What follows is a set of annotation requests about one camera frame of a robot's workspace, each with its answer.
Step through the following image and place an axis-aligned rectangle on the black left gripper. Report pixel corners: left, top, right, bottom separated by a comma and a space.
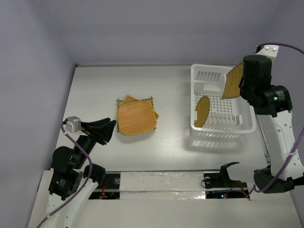
74, 116, 116, 167

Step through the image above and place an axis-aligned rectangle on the medium round bamboo plate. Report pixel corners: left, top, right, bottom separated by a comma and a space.
221, 62, 243, 99

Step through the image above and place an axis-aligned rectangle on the square bamboo woven plate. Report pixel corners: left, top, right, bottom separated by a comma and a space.
116, 96, 158, 133

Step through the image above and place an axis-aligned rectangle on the thick tan woven plate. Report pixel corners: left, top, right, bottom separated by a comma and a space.
117, 101, 157, 136

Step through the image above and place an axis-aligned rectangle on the triangular orange woven plate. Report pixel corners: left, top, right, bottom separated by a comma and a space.
122, 95, 154, 108

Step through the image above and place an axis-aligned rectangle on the small round bamboo plate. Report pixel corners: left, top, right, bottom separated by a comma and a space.
194, 96, 210, 128

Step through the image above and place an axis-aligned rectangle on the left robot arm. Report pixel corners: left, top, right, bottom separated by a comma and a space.
37, 116, 116, 228

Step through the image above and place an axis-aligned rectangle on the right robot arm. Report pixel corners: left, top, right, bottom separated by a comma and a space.
222, 55, 304, 194

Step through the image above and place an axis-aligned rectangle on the white plastic dish rack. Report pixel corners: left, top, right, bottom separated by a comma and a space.
190, 64, 257, 138

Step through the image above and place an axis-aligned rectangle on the white foam strip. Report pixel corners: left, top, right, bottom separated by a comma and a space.
119, 171, 206, 200

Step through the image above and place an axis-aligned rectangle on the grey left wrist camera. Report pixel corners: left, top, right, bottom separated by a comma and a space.
64, 116, 81, 134

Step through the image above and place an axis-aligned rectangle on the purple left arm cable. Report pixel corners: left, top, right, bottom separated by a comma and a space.
35, 121, 94, 228

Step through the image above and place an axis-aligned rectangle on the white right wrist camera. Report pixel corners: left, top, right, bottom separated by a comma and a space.
256, 45, 279, 64

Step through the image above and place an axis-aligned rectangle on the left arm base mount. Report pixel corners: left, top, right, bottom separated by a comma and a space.
89, 172, 121, 200

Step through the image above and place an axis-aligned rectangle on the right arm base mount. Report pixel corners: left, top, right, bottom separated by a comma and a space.
200, 172, 249, 200

